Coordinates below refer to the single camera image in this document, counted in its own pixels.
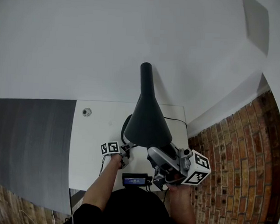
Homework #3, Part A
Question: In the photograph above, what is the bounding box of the black chest-mounted screen device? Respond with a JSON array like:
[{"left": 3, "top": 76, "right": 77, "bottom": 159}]
[{"left": 121, "top": 171, "right": 154, "bottom": 189}]

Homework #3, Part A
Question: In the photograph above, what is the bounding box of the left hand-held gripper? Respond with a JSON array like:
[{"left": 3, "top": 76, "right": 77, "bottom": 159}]
[{"left": 99, "top": 140, "right": 137, "bottom": 171}]

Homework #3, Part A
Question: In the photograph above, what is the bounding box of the person's black shirt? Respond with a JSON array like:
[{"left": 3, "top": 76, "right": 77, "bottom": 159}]
[{"left": 59, "top": 182, "right": 216, "bottom": 224}]

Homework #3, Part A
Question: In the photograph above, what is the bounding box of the person's right forearm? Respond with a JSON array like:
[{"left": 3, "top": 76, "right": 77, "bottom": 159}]
[{"left": 165, "top": 181, "right": 200, "bottom": 224}]

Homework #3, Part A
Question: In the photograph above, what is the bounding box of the white desk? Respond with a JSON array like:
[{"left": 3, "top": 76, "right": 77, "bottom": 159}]
[{"left": 66, "top": 99, "right": 192, "bottom": 221}]

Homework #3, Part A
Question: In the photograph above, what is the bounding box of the thin black cable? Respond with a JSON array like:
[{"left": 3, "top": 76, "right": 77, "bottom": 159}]
[{"left": 164, "top": 117, "right": 189, "bottom": 129}]

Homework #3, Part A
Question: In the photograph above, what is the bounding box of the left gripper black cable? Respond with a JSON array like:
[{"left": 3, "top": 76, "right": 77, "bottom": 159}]
[{"left": 99, "top": 155, "right": 106, "bottom": 176}]

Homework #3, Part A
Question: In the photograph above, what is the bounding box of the person's left forearm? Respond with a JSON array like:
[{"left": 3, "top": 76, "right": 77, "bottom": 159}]
[{"left": 81, "top": 153, "right": 124, "bottom": 214}]

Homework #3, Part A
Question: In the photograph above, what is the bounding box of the black desk lamp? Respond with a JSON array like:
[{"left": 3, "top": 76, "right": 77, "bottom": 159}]
[{"left": 120, "top": 61, "right": 178, "bottom": 151}]

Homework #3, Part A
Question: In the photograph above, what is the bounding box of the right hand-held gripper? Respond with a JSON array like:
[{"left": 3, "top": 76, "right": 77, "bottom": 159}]
[{"left": 144, "top": 145, "right": 213, "bottom": 194}]

